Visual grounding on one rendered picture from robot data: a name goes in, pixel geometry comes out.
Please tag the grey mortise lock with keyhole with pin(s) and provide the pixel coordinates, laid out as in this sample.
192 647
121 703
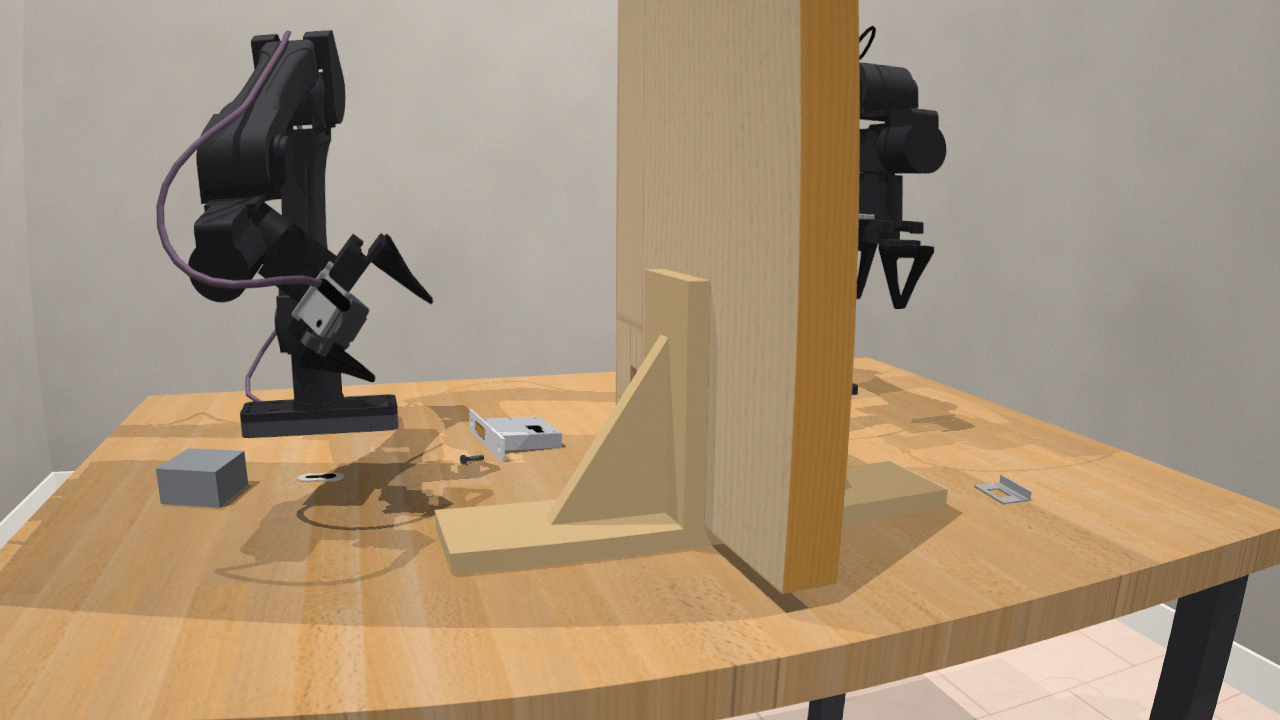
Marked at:
515 432

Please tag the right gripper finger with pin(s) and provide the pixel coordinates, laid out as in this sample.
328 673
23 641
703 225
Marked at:
343 363
387 261

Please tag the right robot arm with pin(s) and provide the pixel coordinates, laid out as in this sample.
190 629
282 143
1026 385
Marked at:
251 152

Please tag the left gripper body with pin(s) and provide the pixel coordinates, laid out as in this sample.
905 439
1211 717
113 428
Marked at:
882 202

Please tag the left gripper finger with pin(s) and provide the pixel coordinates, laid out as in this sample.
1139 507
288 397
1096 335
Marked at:
867 255
889 256

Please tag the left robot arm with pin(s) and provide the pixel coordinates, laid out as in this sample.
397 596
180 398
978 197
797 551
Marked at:
910 140

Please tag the grey metal bracket with rectangular hole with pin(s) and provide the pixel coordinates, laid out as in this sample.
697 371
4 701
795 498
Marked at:
1016 492

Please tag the tan wooden door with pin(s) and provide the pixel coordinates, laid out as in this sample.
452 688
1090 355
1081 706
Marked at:
738 148

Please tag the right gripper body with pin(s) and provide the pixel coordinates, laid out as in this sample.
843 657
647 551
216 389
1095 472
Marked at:
304 256

